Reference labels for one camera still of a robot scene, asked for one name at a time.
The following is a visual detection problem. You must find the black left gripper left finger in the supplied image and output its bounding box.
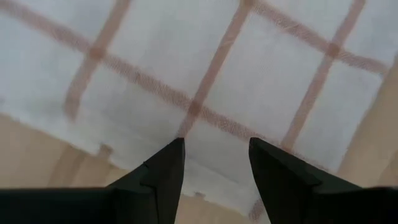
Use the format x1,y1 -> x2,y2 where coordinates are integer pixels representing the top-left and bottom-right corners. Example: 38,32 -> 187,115
0,137 -> 187,224

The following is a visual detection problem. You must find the white red-checked towel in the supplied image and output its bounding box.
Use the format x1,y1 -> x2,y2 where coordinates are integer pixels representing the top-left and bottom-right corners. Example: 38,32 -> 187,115
0,0 -> 398,224

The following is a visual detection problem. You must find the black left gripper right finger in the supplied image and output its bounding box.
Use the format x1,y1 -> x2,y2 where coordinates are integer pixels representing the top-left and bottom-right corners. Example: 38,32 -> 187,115
248,136 -> 398,224

